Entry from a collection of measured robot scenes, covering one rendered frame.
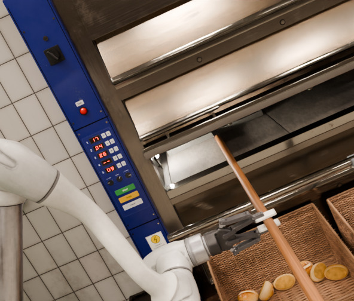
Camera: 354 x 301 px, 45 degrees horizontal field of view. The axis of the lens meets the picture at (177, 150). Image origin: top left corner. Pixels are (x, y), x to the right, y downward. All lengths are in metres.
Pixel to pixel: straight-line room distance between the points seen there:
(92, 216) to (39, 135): 0.74
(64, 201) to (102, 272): 0.99
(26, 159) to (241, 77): 1.00
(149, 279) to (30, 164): 0.43
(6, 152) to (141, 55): 0.81
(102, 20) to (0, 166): 0.84
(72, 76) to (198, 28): 0.53
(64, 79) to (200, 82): 0.54
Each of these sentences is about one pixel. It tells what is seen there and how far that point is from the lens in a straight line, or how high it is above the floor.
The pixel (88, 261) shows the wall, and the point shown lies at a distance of 2.06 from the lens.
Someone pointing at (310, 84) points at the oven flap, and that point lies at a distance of 1.72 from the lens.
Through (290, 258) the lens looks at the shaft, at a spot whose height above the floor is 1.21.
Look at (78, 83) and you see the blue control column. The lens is 1.73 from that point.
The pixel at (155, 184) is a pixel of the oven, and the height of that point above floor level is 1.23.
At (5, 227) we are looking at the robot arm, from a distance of 1.27.
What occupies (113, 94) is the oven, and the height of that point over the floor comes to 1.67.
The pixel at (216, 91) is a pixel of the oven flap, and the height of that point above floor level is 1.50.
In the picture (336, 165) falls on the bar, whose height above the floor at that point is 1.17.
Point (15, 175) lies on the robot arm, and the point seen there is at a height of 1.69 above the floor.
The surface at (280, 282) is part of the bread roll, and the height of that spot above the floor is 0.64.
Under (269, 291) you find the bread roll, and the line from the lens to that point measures 1.99.
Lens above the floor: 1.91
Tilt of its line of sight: 18 degrees down
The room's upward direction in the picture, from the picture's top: 25 degrees counter-clockwise
